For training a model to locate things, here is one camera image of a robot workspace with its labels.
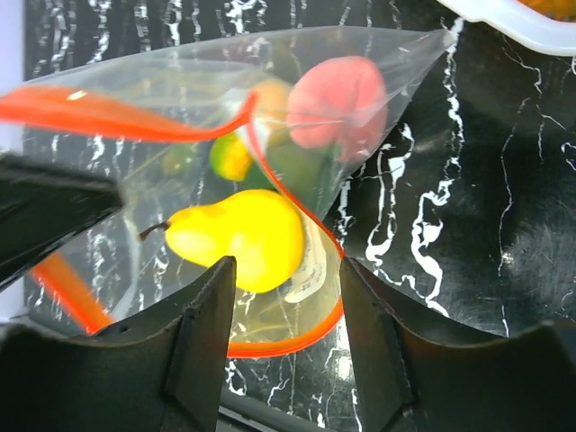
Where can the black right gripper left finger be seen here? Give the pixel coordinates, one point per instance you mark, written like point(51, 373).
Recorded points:
point(160, 369)

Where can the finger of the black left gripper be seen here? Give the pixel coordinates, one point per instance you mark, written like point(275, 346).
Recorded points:
point(44, 205)

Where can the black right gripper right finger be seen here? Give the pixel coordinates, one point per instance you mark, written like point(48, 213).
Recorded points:
point(417, 370)

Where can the yellow orange papaya toy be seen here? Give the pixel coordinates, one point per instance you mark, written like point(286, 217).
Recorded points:
point(229, 158)

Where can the clear zip top bag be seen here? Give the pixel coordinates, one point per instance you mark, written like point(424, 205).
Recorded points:
point(173, 103)

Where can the green avocado toy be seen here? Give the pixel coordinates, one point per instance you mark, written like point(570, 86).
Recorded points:
point(306, 172)

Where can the pink peach toy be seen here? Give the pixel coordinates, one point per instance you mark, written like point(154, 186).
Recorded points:
point(341, 101)

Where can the white plastic basket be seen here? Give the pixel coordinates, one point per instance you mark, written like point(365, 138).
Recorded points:
point(519, 22)

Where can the orange pineapple toy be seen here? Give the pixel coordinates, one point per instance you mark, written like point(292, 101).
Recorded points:
point(559, 10)

